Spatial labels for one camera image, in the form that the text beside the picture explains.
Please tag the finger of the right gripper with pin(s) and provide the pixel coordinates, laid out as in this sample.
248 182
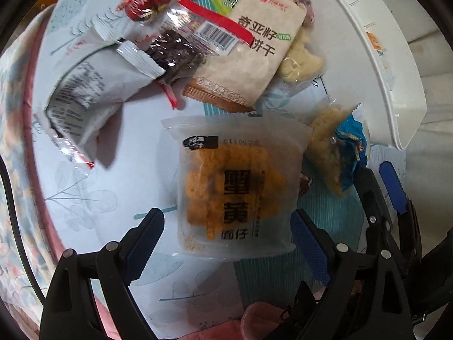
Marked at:
408 228
375 209

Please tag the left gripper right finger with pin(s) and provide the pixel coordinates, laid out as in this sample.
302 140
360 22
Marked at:
364 296

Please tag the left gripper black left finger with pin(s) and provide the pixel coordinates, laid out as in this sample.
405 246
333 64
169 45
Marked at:
70 310

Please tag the yellow egg yolk snack packet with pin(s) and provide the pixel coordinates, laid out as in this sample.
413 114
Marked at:
238 183

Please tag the beige soda cracker packet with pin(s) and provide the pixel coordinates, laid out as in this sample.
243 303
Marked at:
235 81

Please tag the blue yellow rice cracker packet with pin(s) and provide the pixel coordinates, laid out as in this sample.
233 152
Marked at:
338 145

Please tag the floral bed sheet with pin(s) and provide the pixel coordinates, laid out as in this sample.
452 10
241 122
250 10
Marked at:
59 207

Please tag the pale cookie clear packet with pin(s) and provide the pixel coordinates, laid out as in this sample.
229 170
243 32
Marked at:
300 65

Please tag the white plastic storage bin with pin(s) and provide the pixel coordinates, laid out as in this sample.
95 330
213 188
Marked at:
395 115

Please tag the grey foil snack packet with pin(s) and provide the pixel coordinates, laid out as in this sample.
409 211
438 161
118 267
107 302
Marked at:
93 87

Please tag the dark chocolate cookie packet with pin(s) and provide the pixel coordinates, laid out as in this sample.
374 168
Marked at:
182 37

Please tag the red wrapped candy packet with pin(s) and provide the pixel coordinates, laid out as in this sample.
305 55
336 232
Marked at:
142 10

